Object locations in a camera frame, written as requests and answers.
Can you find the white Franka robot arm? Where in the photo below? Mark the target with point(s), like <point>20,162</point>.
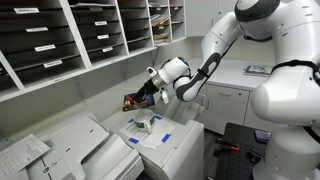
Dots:
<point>286,93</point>

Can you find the blue tape piece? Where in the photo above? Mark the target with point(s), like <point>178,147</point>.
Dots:
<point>158,117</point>
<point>133,140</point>
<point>131,120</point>
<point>166,138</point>

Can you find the magazine stack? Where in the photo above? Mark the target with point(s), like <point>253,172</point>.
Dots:
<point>258,70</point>

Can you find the white mail sorter shelf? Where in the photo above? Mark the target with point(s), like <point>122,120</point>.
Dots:
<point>90,50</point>

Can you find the black perforated robot table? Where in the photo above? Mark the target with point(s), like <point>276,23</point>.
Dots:
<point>233,166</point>

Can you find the green and white mug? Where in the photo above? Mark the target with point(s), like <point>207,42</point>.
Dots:
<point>144,124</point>

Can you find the papers in sorter slot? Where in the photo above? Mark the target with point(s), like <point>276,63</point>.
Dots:
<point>160,20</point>

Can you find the white slot label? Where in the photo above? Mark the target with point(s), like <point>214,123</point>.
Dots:
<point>107,49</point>
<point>103,36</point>
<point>26,10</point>
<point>101,23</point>
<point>45,48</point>
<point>53,63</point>
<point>37,29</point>

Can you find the dark blue book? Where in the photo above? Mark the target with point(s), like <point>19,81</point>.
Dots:
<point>128,105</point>

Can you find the printed instruction sheet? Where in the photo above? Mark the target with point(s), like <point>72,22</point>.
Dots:
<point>20,155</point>

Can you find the white paper sheet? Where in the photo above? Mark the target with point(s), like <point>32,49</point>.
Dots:
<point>156,131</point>

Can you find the red marker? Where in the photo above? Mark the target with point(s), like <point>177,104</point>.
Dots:
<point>130,100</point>

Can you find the white counter base cabinet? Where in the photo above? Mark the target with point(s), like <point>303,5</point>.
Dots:
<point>226,96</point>

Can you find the white office printer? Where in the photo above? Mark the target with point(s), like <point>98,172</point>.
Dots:
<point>76,150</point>

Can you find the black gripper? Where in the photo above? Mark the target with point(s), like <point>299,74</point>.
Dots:
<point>150,88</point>

